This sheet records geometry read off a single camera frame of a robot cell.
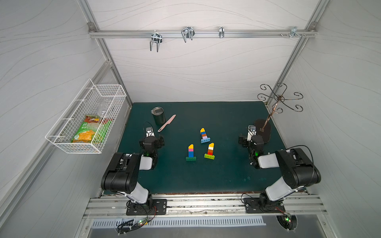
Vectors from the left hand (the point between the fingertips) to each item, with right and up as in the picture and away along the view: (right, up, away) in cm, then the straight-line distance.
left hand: (153, 136), depth 94 cm
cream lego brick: (+37, -7, -1) cm, 38 cm away
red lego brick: (+37, -10, -3) cm, 38 cm away
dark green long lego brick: (+24, -13, -5) cm, 28 cm away
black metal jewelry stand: (+74, +6, +5) cm, 74 cm away
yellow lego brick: (+32, +3, +7) cm, 33 cm away
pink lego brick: (+24, -9, -1) cm, 26 cm away
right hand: (+63, +2, 0) cm, 63 cm away
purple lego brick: (+34, -1, +4) cm, 34 cm away
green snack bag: (-17, +7, -31) cm, 36 cm away
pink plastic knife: (+7, +8, +14) cm, 17 cm away
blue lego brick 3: (+25, -12, -5) cm, 28 cm away
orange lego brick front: (+37, -9, -2) cm, 38 cm away
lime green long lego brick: (+36, -12, -3) cm, 38 cm away
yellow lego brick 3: (+25, -7, -1) cm, 26 cm away
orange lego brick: (+33, 0, +5) cm, 34 cm away
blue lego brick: (+33, +1, +5) cm, 33 cm away
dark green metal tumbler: (+2, +15, +6) cm, 16 cm away
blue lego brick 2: (+24, -10, -3) cm, 27 cm away
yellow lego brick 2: (+38, -6, 0) cm, 39 cm away
